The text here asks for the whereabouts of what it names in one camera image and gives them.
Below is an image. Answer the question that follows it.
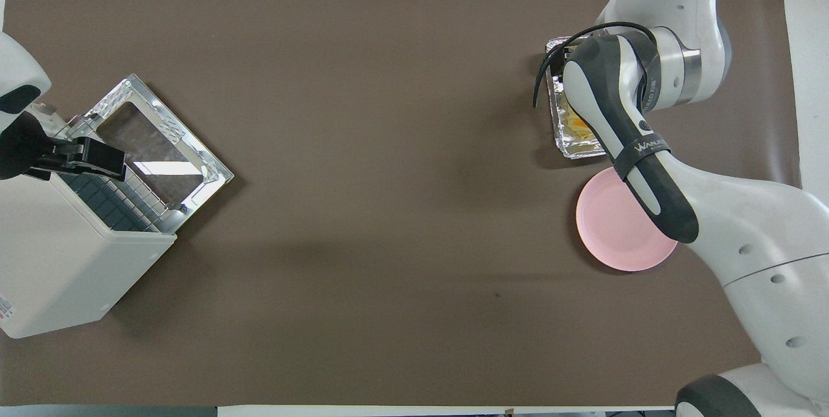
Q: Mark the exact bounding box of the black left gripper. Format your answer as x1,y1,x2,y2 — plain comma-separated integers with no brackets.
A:
0,113,128,182

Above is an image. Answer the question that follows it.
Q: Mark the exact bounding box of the yellow sliced bread loaf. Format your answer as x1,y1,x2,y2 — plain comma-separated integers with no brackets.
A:
562,105,594,141

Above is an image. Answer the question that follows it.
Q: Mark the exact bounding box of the aluminium foil tray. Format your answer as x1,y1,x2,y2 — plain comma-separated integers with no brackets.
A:
545,37,610,160

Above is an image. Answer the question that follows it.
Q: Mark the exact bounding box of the glass oven door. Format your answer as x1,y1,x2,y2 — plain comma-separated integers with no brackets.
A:
83,74,234,235

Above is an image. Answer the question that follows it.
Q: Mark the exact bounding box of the cream toaster oven body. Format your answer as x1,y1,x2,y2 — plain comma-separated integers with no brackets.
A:
0,103,177,340

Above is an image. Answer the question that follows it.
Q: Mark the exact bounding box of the pink round plate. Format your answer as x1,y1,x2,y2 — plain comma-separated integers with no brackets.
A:
576,166,679,272

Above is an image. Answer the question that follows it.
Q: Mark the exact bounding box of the brown table mat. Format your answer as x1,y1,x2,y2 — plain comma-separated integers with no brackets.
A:
0,0,804,407

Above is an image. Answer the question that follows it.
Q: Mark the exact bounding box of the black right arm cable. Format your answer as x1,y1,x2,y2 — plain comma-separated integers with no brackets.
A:
532,22,660,111

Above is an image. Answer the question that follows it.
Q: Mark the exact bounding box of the metal wire oven rack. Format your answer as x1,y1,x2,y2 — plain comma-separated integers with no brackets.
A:
57,157,170,234

